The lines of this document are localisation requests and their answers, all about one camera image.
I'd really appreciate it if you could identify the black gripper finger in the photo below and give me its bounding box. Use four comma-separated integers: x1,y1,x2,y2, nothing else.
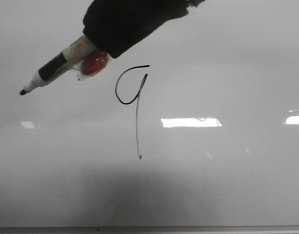
83,0,201,59

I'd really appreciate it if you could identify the black white whiteboard marker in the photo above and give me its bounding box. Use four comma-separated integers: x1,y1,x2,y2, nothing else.
20,35,96,96

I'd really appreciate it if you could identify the white whiteboard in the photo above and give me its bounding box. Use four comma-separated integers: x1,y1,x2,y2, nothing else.
0,0,299,234

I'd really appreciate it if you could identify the red ball taped on marker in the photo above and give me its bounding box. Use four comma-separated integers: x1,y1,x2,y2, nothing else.
75,50,111,81

